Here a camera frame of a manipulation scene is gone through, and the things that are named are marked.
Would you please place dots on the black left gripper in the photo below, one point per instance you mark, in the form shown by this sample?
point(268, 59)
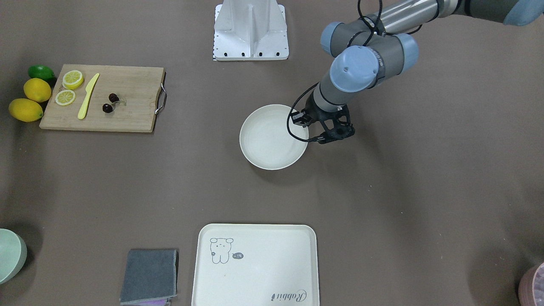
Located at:
point(315, 112)

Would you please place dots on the beige round plate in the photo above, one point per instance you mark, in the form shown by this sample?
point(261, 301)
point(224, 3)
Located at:
point(268, 141)

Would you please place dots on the dark red cherry pair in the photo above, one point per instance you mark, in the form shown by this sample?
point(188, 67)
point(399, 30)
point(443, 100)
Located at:
point(114, 101)

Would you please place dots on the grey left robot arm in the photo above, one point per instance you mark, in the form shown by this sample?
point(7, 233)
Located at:
point(378, 46)

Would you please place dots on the cream rabbit tray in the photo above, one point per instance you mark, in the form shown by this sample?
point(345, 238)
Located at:
point(256, 265)

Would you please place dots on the bamboo cutting board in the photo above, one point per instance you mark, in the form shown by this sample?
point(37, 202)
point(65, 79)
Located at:
point(142, 87)

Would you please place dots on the grey folded cloth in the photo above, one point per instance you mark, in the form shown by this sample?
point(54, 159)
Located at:
point(150, 277)

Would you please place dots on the yellow plastic knife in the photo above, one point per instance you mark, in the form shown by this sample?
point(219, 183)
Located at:
point(82, 113)

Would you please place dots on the pink container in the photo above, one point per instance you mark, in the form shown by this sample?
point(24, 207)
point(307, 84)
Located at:
point(531, 287)

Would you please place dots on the upper lemon slice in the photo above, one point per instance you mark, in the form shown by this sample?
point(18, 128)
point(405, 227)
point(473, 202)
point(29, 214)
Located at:
point(72, 79)

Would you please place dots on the lemon slice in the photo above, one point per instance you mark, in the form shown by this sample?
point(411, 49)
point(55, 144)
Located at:
point(72, 79)
point(65, 97)

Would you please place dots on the lower lemon slice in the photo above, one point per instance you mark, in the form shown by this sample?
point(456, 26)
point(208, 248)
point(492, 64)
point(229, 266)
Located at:
point(65, 97)

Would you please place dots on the upper yellow lemon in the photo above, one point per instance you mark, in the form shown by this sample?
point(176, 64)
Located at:
point(37, 90)

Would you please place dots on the yellow lemon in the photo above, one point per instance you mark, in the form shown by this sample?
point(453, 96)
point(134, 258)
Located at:
point(25, 110)
point(37, 90)

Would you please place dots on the green lime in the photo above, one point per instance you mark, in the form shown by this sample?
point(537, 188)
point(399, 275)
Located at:
point(42, 72)

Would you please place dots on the lower yellow lemon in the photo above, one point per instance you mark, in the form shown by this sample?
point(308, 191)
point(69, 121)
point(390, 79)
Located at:
point(25, 110)

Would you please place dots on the pale green bowl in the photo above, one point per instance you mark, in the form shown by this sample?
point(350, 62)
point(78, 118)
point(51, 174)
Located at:
point(13, 253)

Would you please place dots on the white metal robot base mount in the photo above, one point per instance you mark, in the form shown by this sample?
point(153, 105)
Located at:
point(250, 30)

